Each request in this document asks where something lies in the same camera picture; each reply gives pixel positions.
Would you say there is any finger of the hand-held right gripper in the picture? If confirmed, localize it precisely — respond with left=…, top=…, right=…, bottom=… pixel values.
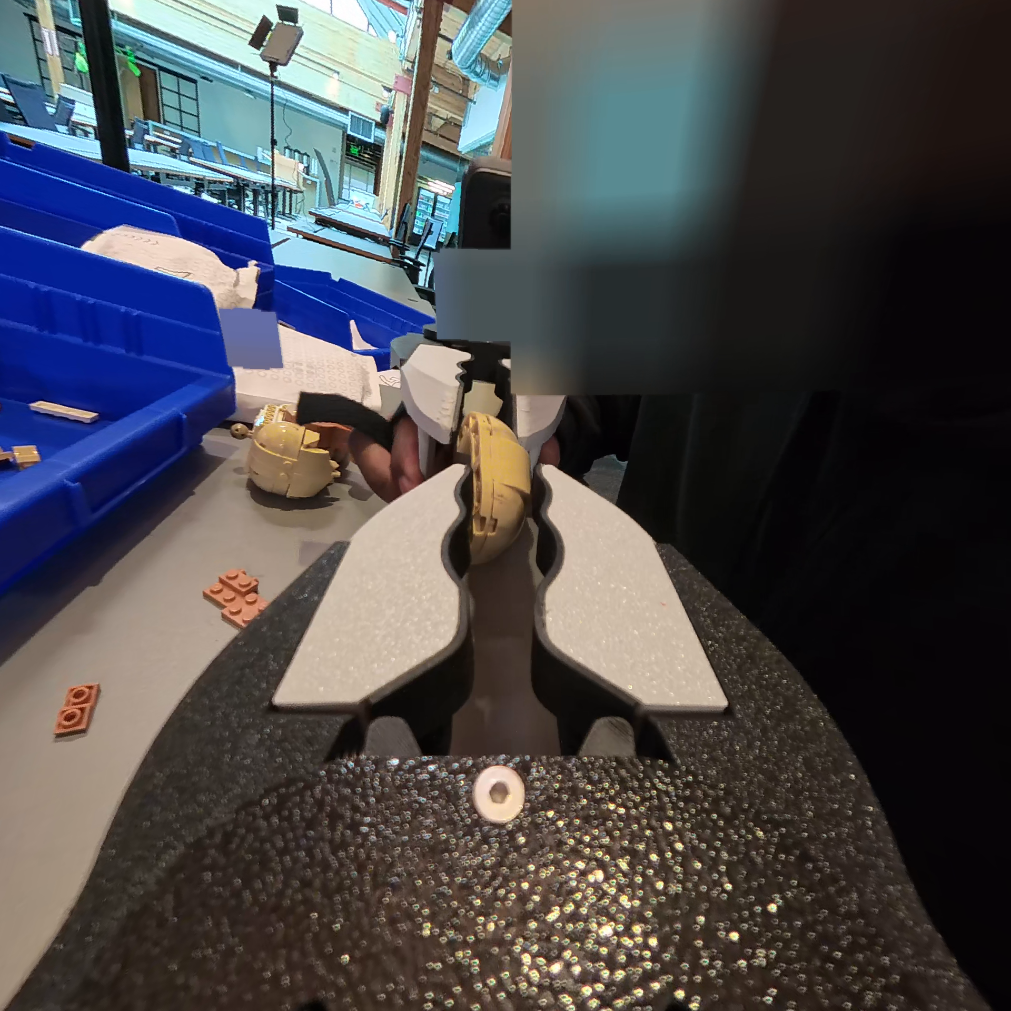
left=513, top=392, right=567, bottom=467
left=399, top=348, right=469, bottom=479

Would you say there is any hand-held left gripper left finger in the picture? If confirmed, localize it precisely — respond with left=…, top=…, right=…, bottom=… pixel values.
left=271, top=463, right=473, bottom=714

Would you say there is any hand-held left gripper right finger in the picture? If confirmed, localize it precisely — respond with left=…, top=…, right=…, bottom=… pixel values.
left=533, top=463, right=729, bottom=714

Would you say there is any tan curved brick assembly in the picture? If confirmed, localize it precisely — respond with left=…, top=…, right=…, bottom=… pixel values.
left=454, top=411, right=532, bottom=567

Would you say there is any long wooden desk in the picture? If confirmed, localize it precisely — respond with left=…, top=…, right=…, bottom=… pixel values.
left=126, top=146, right=306, bottom=216

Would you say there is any person's right hand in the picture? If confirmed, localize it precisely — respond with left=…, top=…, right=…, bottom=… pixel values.
left=348, top=414, right=431, bottom=504

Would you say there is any brown brick plate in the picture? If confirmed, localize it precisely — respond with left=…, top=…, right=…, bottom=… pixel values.
left=202, top=569, right=269, bottom=630

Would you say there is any brown and tan brick figure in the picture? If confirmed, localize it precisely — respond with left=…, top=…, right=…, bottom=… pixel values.
left=231, top=401, right=354, bottom=501

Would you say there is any studio light on stand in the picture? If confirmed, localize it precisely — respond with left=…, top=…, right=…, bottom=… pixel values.
left=248, top=4, right=306, bottom=224

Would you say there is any small brown two-stud plate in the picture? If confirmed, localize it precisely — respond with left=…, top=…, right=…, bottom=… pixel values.
left=53, top=682, right=103, bottom=739

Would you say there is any pile of small bricks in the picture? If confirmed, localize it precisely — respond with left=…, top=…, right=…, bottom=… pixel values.
left=0, top=399, right=101, bottom=471

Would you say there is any black metal pole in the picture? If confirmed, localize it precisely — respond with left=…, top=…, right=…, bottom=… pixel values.
left=77, top=0, right=133, bottom=172

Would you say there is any wooden post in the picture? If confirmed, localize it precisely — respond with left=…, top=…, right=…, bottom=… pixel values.
left=389, top=0, right=445, bottom=238

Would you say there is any silver spiral duct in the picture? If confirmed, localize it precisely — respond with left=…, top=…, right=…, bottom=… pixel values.
left=449, top=0, right=514, bottom=82

